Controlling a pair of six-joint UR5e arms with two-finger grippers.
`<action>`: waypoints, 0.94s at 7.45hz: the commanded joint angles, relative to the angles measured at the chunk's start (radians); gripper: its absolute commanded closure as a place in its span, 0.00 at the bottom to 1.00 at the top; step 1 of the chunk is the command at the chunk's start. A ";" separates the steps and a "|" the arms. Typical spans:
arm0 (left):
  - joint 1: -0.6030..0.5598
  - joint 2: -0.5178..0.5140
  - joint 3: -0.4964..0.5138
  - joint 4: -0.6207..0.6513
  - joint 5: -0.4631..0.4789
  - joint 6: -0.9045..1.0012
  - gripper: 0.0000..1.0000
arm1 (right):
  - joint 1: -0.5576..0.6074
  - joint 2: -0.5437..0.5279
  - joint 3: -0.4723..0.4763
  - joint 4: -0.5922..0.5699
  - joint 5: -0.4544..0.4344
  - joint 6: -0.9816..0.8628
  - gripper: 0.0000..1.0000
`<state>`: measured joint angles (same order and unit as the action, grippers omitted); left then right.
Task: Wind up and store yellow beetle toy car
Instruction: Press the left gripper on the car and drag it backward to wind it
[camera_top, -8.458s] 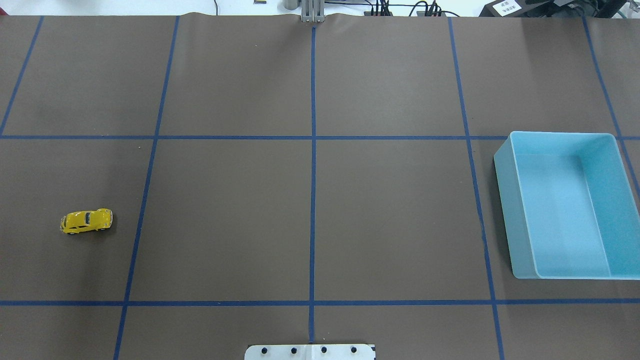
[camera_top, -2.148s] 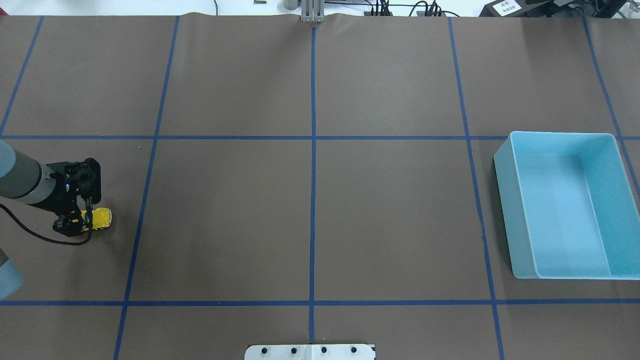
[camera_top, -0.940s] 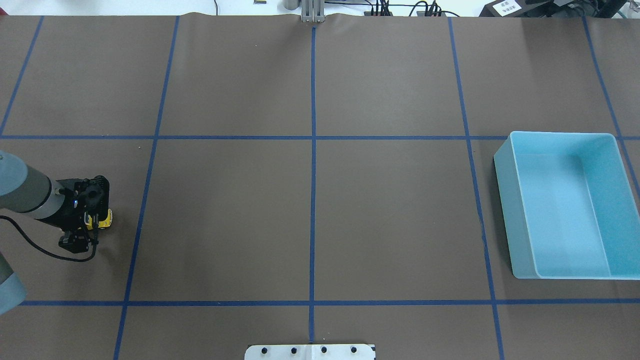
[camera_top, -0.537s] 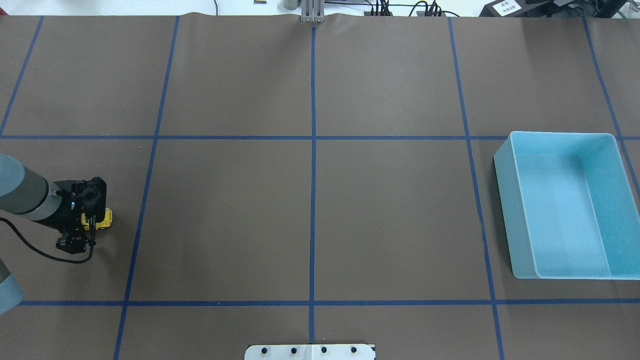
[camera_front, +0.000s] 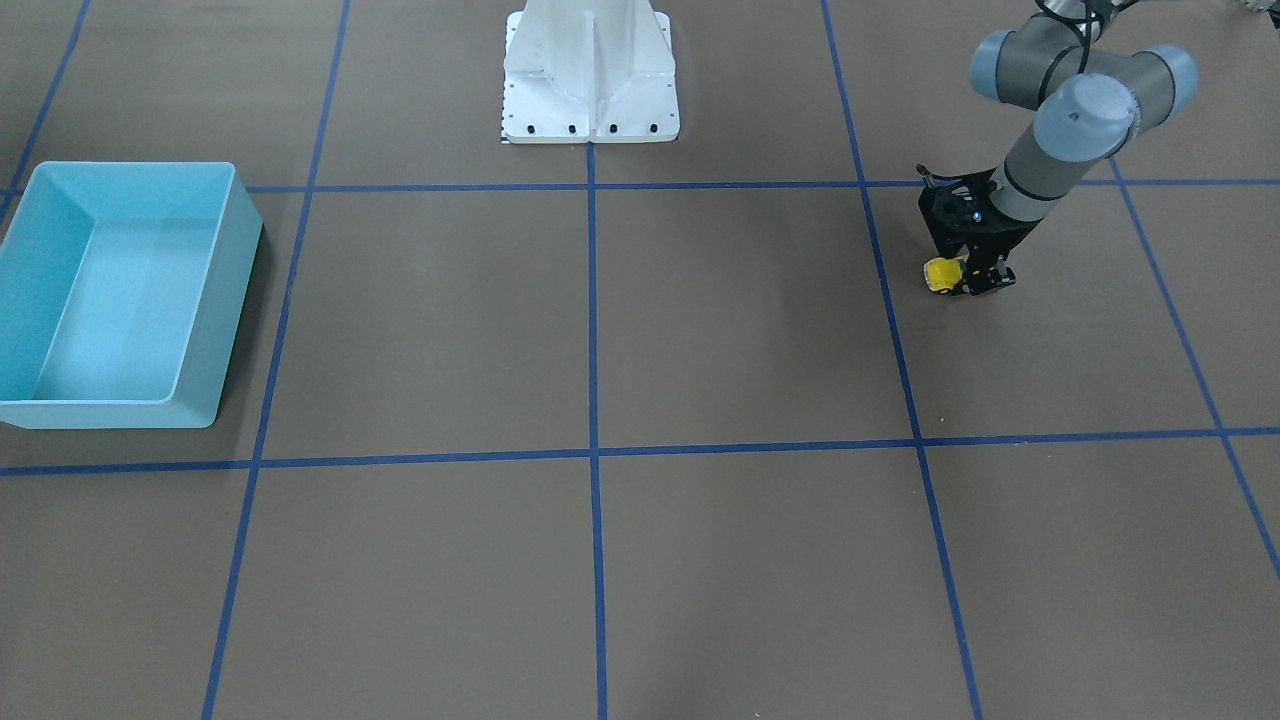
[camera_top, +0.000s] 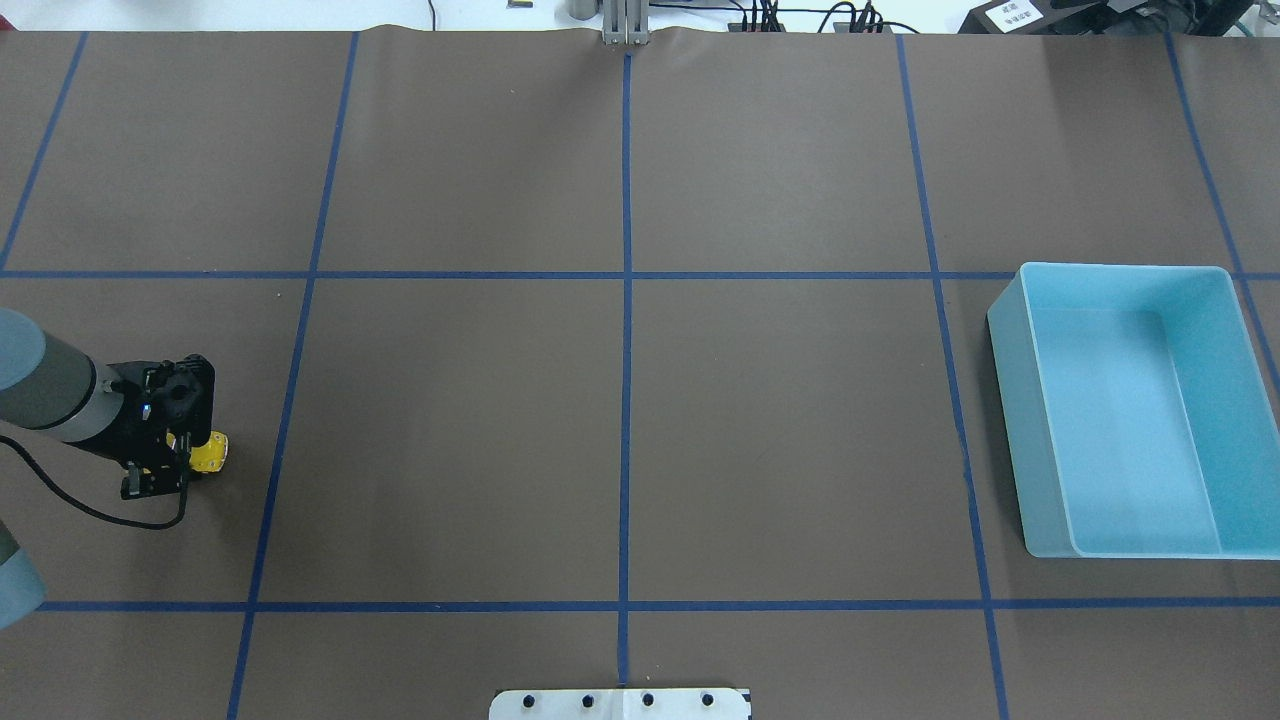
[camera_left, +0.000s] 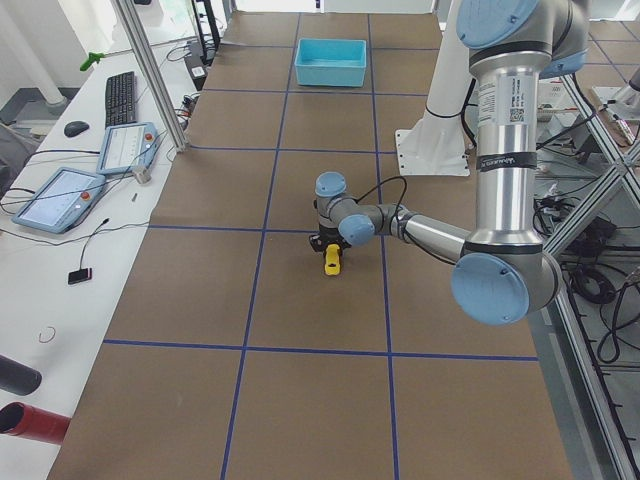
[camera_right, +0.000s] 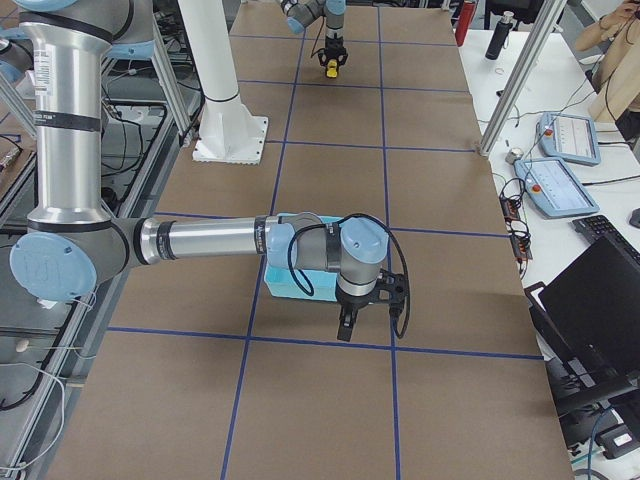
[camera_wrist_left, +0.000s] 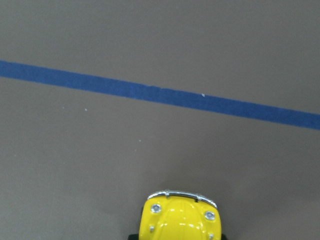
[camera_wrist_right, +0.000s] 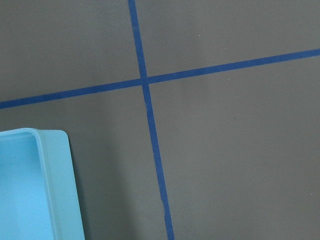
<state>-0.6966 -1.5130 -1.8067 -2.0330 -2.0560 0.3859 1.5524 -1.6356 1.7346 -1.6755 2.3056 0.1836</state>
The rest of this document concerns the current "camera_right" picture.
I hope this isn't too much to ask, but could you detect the yellow beetle toy car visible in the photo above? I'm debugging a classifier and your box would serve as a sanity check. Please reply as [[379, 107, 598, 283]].
[[325, 59, 339, 79]]

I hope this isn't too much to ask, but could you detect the light blue plastic bin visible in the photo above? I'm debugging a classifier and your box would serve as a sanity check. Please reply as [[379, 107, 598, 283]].
[[264, 213, 337, 302]]

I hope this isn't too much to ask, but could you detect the orange circuit board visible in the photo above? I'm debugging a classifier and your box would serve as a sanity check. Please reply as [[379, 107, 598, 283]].
[[500, 197, 532, 263]]

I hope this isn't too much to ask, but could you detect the black water bottle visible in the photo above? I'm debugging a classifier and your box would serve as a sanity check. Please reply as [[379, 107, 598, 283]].
[[485, 11, 514, 60]]

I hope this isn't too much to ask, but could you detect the small silver metal cylinder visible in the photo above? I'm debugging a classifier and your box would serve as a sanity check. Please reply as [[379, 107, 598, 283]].
[[505, 147, 524, 165]]

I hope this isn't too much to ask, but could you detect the lower teach pendant tablet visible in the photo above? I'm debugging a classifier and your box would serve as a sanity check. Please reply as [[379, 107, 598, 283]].
[[513, 157, 599, 218]]

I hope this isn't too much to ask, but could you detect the teach pendant tablet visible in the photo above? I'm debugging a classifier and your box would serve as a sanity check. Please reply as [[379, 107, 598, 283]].
[[536, 111, 601, 166], [513, 157, 599, 218]]

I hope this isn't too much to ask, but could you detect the black laptop computer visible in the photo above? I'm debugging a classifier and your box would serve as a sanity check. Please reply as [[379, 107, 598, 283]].
[[525, 237, 639, 424]]

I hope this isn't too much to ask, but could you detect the black keyboard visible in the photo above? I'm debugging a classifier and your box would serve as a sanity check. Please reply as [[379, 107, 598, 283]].
[[572, 215, 639, 263]]

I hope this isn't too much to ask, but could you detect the upper teach pendant tablet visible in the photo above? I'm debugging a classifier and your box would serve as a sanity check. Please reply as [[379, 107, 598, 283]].
[[536, 111, 601, 166]]

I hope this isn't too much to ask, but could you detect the seated person in beige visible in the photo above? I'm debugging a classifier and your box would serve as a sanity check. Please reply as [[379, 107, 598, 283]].
[[575, 1, 639, 140]]

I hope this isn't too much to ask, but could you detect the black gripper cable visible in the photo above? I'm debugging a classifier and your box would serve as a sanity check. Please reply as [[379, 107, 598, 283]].
[[286, 213, 413, 342]]

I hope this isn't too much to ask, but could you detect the white pedestal column base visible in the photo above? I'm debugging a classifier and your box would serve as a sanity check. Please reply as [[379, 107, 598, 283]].
[[178, 0, 268, 164]]

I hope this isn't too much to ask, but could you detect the aluminium frame post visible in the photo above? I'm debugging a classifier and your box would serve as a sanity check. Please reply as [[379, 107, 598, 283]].
[[478, 0, 567, 157]]

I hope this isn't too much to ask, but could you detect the aluminium side frame rail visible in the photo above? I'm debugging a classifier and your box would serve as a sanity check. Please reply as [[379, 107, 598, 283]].
[[0, 29, 201, 471]]

